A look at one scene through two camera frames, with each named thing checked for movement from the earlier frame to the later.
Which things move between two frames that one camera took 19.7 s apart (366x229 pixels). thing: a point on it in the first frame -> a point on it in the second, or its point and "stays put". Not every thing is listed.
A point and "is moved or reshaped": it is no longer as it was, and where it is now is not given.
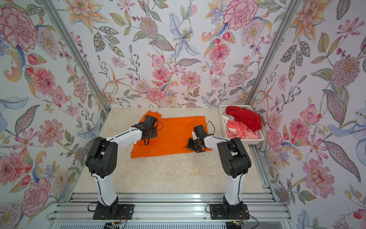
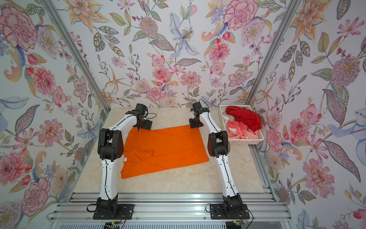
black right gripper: [190, 146] -> [192, 124]
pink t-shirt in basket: [239, 130] stays put
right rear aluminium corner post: [274, 51] stays put
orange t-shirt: [175, 132] is moved or reshaped
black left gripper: [155, 133] -> [147, 124]
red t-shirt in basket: [251, 119] stays put
